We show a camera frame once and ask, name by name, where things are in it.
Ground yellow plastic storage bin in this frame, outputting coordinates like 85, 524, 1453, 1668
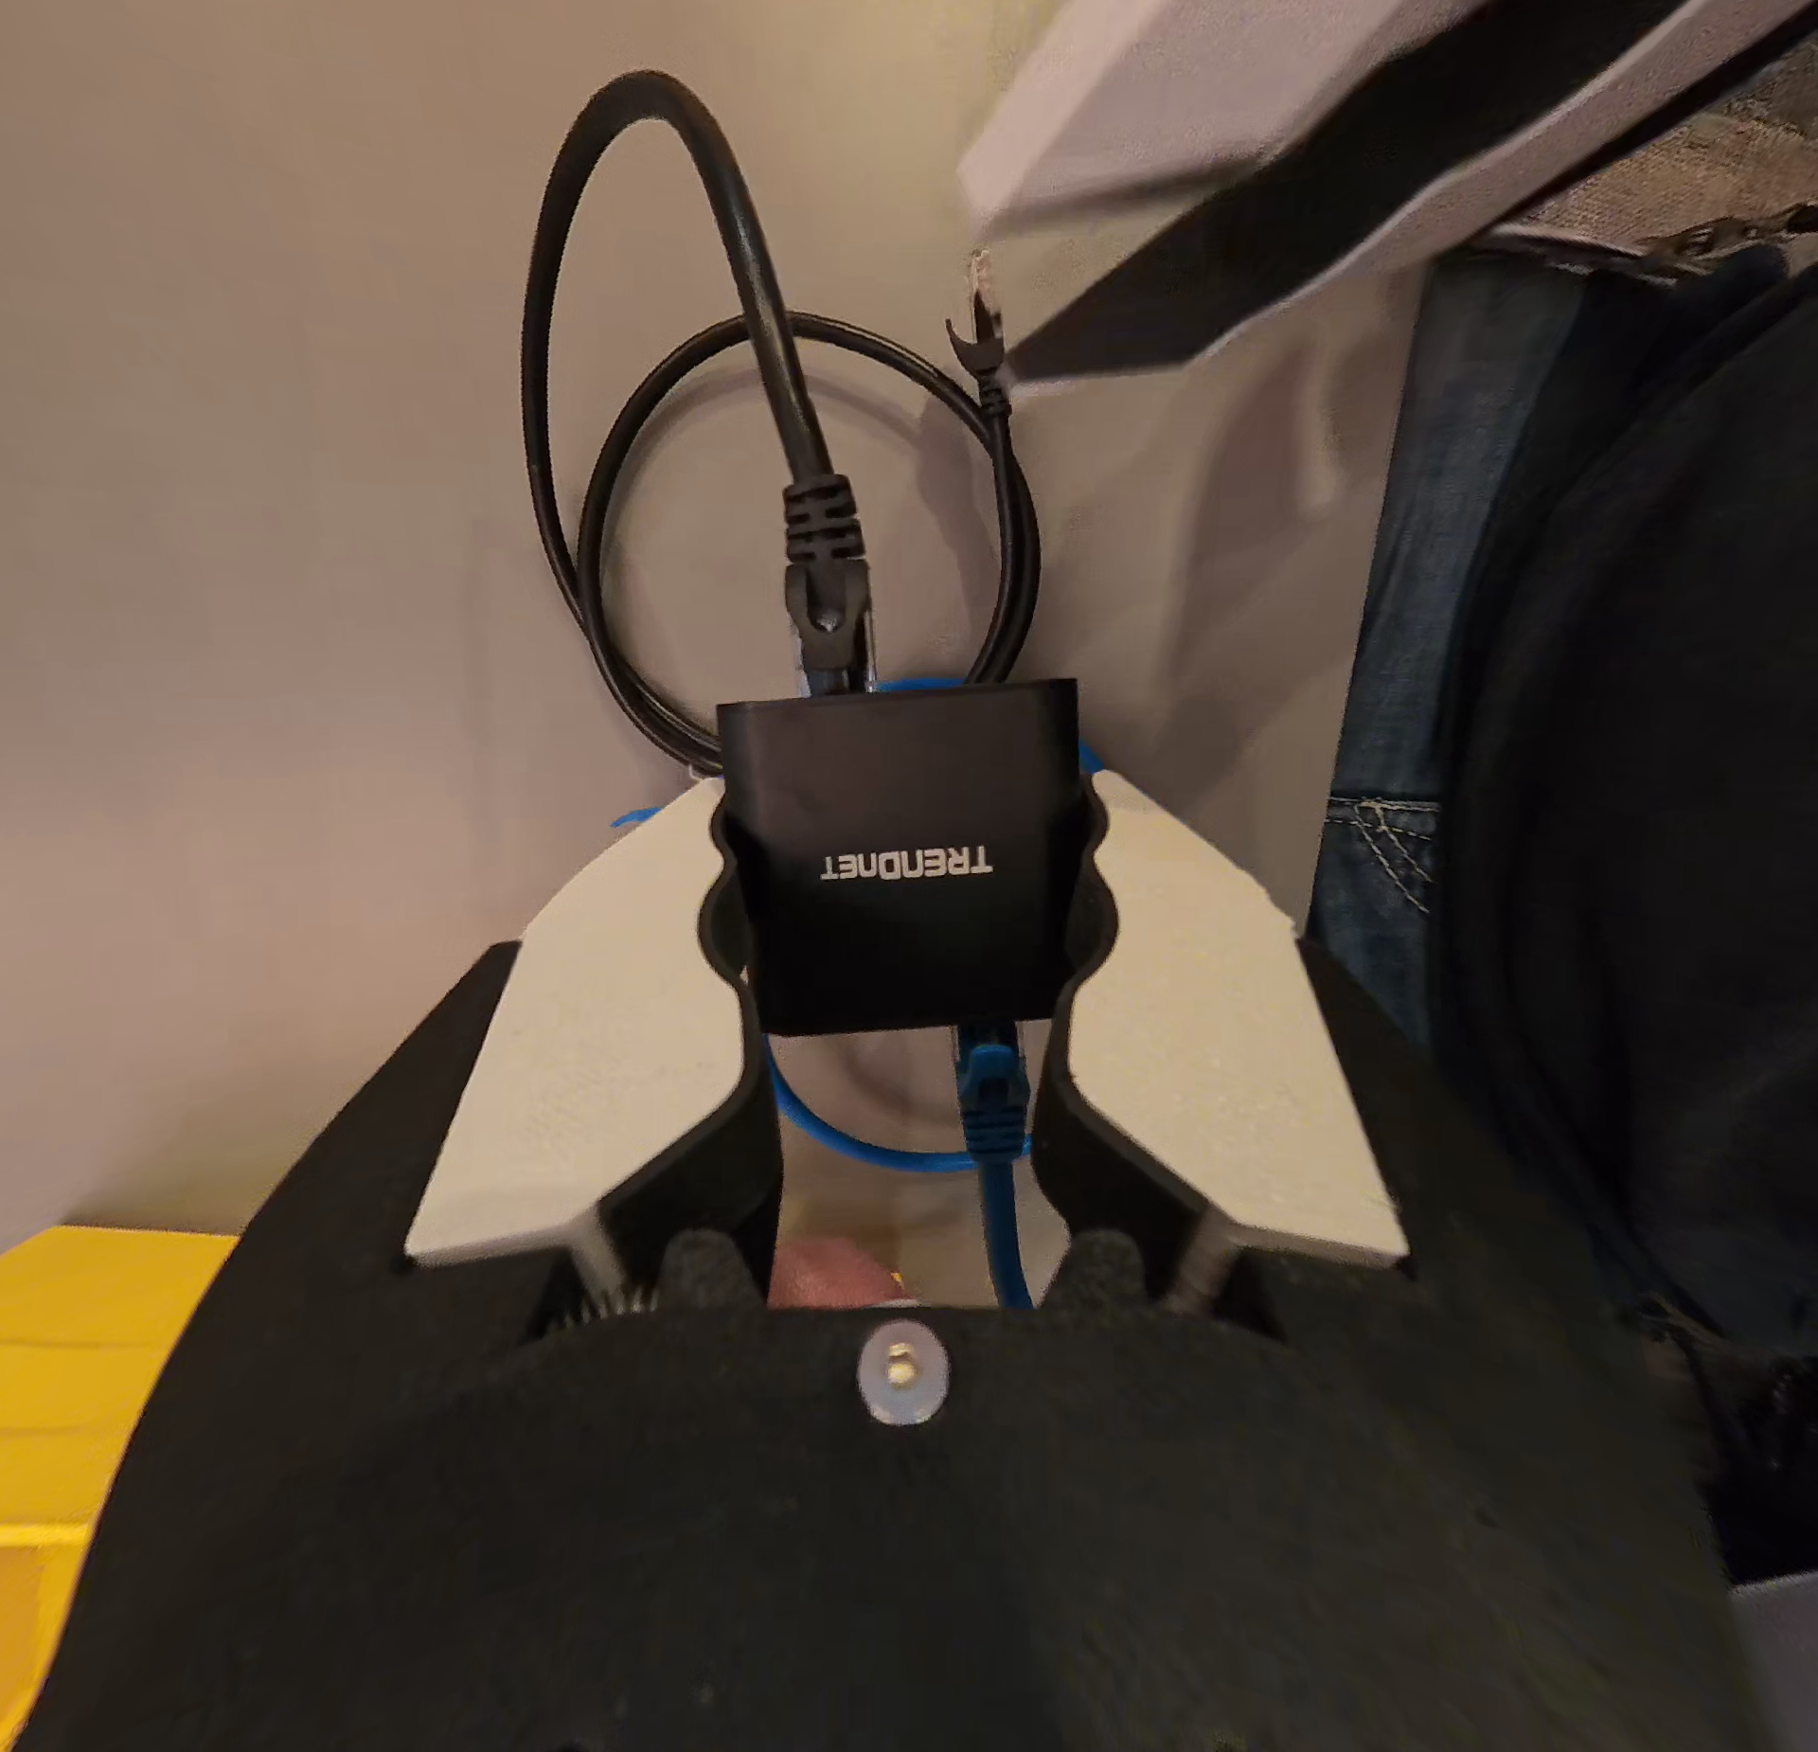
0, 1225, 242, 1752

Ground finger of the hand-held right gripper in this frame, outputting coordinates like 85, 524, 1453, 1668
996, 0, 1818, 379
957, 0, 1588, 244

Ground person's dark sweater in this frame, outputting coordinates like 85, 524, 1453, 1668
1433, 260, 1818, 1582

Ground person's blue jeans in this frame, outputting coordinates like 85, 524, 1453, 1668
1307, 253, 1607, 1043

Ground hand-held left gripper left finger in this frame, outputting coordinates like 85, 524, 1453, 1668
402, 776, 787, 1311

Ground black ethernet splitter box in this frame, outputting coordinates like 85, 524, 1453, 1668
713, 674, 1092, 1038

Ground black ethernet cable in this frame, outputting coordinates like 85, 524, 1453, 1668
522, 68, 1047, 784

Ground blue ethernet cable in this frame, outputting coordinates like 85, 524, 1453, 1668
611, 657, 1098, 1311

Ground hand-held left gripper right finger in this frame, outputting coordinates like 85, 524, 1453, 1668
1025, 769, 1412, 1311

